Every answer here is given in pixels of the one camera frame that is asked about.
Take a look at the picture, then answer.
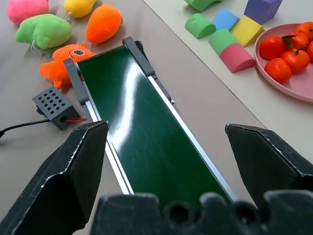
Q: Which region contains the orange fish plush toy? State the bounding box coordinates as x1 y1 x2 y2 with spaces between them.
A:
39 42 95 89

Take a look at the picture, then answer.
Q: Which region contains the green plush toy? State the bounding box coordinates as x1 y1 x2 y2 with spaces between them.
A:
15 14 72 49

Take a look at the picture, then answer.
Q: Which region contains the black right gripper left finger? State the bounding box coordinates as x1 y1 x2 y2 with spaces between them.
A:
0 120 110 235

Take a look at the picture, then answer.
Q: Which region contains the orange oval plush toy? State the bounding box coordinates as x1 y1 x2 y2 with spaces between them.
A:
85 5 123 45

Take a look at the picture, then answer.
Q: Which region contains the green conveyor belt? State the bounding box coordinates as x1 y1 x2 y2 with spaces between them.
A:
63 36 238 204

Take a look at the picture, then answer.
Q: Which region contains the green foam half cylinder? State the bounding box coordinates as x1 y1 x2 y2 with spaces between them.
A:
208 28 239 56
184 13 217 40

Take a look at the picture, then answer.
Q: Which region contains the grey perforated control box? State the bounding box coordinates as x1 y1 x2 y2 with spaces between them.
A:
32 85 80 131

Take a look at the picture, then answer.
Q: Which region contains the yellow foam block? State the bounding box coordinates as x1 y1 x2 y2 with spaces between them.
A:
230 15 266 47

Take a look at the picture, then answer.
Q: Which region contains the pink plush toy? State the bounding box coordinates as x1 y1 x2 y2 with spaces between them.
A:
6 0 49 25

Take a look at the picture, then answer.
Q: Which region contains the yellow plush toy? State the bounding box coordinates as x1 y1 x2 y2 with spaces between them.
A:
64 0 97 18

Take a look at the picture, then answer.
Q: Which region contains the green foam arch block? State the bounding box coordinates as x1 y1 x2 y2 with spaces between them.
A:
184 0 224 13

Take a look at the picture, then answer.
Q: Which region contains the black power cable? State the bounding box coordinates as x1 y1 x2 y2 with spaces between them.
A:
0 118 51 141

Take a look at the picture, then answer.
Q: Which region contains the blue foam block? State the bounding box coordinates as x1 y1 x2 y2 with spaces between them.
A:
211 7 241 32

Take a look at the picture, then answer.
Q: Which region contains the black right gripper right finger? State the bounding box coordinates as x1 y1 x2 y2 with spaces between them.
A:
224 123 313 211

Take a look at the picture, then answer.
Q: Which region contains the pink plate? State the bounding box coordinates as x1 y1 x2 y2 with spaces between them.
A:
254 23 313 103

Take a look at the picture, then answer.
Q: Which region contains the orange mandarin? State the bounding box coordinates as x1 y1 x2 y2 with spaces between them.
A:
264 58 292 84
280 48 311 74
286 31 310 49
293 21 313 42
259 35 289 61
305 40 313 63

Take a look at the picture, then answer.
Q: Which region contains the pink foam half cylinder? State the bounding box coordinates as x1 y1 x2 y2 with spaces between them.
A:
219 43 256 74

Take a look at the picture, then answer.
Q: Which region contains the purple foam block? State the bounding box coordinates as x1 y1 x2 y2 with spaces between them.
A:
244 0 283 25

